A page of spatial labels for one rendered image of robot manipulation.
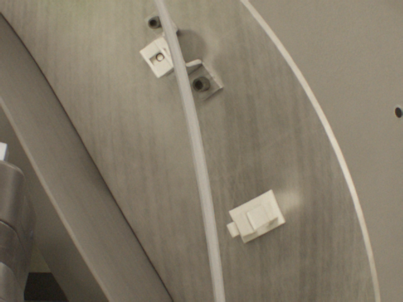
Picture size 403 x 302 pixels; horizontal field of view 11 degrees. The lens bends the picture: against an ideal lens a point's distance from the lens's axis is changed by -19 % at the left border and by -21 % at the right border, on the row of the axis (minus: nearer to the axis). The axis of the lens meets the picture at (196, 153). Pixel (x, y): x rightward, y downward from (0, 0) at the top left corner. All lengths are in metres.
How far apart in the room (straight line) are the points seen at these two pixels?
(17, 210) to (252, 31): 0.15
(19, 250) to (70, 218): 0.10
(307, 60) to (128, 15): 0.09
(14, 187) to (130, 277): 0.14
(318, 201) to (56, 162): 0.12
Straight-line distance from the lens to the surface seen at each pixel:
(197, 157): 1.01
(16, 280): 0.95
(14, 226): 0.93
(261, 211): 1.03
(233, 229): 1.04
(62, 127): 1.07
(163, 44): 1.03
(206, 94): 1.04
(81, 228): 1.04
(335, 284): 1.03
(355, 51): 1.01
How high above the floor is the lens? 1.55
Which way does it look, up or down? 10 degrees down
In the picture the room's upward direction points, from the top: 6 degrees counter-clockwise
